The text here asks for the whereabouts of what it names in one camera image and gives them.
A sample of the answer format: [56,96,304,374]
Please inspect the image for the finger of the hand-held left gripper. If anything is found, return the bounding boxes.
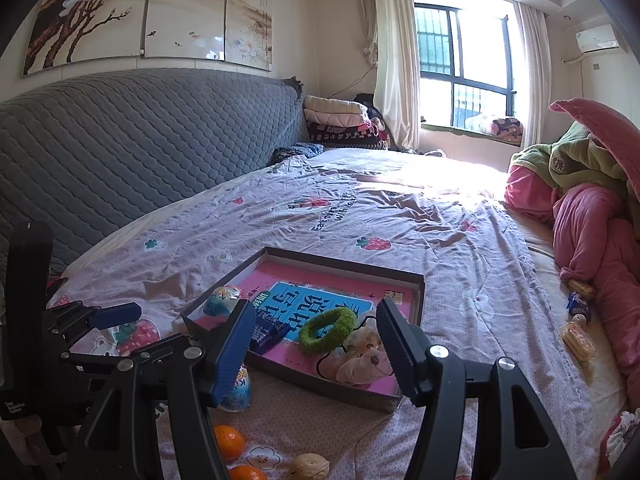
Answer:
[59,334,190,373]
[45,301,143,350]

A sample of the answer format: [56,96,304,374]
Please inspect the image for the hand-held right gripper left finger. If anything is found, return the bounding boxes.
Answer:
[62,299,258,480]

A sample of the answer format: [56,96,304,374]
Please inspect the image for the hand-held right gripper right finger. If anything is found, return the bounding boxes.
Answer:
[376,297,571,480]

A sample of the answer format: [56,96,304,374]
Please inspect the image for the red toy egg capsule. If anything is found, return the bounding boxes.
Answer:
[220,362,253,412]

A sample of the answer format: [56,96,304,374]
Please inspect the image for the white frilly hair accessory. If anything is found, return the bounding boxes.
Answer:
[315,312,401,387]

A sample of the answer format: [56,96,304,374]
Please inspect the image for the blue cookie packet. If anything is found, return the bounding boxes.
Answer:
[249,310,291,356]

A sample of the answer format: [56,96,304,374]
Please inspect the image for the blue toy egg capsule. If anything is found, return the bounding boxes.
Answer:
[204,285,242,317]

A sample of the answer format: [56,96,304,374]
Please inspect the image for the green knitted ring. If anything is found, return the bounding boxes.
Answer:
[299,306,357,353]

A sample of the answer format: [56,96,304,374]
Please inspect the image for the brown shallow cardboard box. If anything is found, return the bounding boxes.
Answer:
[180,246,426,415]

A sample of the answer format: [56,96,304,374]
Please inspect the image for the orange mandarin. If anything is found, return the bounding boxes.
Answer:
[228,464,269,480]
[212,424,247,462]

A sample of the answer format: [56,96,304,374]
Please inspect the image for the brown walnut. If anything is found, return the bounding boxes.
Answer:
[291,452,331,480]

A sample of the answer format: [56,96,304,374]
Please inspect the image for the pink and blue book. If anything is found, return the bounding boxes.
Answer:
[192,259,416,396]

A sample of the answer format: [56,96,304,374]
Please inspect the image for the strawberry bear printed bedsheet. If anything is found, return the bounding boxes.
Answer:
[47,147,601,480]

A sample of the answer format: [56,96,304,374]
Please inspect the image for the grey quilted headboard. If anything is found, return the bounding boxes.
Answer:
[0,67,308,281]

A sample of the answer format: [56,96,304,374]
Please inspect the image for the long yellow snack packet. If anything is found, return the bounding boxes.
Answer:
[559,316,597,361]

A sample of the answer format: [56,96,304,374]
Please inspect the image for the small blue snack packet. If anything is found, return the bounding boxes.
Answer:
[566,291,593,323]

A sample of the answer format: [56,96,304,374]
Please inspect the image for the dark patterned cloth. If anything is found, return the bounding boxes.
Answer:
[270,142,326,166]

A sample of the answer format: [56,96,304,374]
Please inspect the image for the pink quilt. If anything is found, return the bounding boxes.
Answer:
[502,165,640,396]

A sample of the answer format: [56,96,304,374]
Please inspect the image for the floral white cloth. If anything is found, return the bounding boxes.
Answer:
[597,407,640,471]

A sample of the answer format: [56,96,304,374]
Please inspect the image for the stack of folded blankets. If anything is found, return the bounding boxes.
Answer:
[302,95,393,151]

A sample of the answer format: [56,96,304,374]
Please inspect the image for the patterned blanket on windowsill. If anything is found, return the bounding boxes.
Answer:
[467,112,525,143]

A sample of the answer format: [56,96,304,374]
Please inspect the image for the green fleece blanket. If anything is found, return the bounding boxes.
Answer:
[510,120,640,201]

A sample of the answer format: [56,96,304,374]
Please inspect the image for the cream curtain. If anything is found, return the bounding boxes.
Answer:
[515,2,548,148]
[357,0,423,153]

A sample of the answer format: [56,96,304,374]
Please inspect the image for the barred window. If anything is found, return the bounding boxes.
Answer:
[412,2,518,133]

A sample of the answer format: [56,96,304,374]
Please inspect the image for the large pink cushion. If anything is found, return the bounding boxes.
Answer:
[549,97,640,241]

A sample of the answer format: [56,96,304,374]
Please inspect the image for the white air conditioner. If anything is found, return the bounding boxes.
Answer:
[575,24,621,53]

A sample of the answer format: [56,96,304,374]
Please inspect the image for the blossom wall painting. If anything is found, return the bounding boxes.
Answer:
[22,0,273,77]

